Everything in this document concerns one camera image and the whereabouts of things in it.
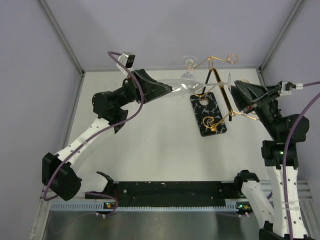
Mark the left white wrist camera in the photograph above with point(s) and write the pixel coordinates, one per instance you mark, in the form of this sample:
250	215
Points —
127	60

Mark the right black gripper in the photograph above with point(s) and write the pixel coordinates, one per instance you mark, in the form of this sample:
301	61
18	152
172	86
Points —
245	92

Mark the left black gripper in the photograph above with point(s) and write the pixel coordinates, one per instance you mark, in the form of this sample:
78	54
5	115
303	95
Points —
151	89

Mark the clear wine glass back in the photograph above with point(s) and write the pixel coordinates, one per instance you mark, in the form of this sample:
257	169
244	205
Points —
187	86

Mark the gold wire glass rack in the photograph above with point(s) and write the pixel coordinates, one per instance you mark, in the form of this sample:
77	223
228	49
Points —
214	77

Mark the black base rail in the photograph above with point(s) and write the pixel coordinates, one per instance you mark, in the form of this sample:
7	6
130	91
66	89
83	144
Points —
177	193

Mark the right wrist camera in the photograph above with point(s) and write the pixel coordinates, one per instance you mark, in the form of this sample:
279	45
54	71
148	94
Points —
285	88

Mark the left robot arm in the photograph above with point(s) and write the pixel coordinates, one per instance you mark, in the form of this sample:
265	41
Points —
59	169

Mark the white cable duct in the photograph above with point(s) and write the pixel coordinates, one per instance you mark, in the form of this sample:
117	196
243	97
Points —
107	206

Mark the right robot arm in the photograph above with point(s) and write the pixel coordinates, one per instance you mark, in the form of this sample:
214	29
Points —
279	216

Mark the black marble rack base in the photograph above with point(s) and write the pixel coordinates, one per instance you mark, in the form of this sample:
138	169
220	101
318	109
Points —
208	115

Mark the clear wine glass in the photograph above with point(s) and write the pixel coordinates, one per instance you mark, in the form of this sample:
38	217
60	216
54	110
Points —
187	86
190	62

